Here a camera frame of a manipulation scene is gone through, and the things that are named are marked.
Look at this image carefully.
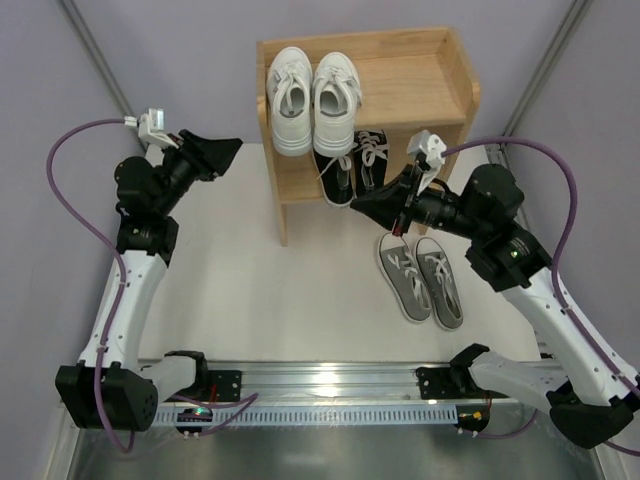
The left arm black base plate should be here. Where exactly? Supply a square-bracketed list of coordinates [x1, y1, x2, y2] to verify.
[200, 369, 242, 403]

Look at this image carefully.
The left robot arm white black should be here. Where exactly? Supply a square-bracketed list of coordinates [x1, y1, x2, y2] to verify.
[55, 130, 243, 432]

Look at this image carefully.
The perforated cable duct strip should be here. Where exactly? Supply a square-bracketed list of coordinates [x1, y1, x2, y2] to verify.
[152, 403, 458, 428]

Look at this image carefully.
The right aluminium frame post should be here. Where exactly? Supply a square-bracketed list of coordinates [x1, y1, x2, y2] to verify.
[502, 0, 593, 136]

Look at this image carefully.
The left aluminium frame post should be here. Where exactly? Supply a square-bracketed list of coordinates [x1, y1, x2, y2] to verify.
[58, 0, 149, 149]

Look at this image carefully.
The right grey canvas sneaker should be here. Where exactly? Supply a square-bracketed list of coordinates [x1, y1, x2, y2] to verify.
[415, 237, 463, 331]

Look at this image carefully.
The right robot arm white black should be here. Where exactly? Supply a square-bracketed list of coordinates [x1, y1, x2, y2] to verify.
[351, 164, 639, 449]

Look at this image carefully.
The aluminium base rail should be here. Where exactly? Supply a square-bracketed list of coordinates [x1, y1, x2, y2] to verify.
[134, 357, 571, 404]

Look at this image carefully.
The black canvas sneaker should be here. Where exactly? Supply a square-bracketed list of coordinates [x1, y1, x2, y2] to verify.
[313, 151, 354, 208]
[352, 130, 390, 197]

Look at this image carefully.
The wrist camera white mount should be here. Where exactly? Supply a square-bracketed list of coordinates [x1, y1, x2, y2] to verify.
[407, 130, 447, 195]
[124, 108, 179, 149]

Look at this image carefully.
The left grey canvas sneaker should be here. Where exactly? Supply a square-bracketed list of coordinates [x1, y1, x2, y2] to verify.
[377, 233, 433, 324]

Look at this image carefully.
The grey canvas sneaker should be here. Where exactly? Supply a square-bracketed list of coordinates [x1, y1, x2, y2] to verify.
[415, 237, 463, 331]
[377, 233, 433, 324]

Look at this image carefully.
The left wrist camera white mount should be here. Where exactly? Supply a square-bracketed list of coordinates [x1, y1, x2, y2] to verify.
[124, 108, 179, 149]

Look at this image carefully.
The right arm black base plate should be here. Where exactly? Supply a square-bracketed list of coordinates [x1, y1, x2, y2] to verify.
[415, 366, 464, 400]

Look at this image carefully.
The white sneaker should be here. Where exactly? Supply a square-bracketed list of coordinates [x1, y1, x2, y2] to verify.
[313, 52, 362, 157]
[266, 46, 312, 157]

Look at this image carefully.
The aluminium frame post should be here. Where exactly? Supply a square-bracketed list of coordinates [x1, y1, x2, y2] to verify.
[502, 0, 593, 136]
[58, 0, 149, 149]

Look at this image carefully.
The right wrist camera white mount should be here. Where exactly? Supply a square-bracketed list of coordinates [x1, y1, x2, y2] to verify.
[407, 130, 447, 195]

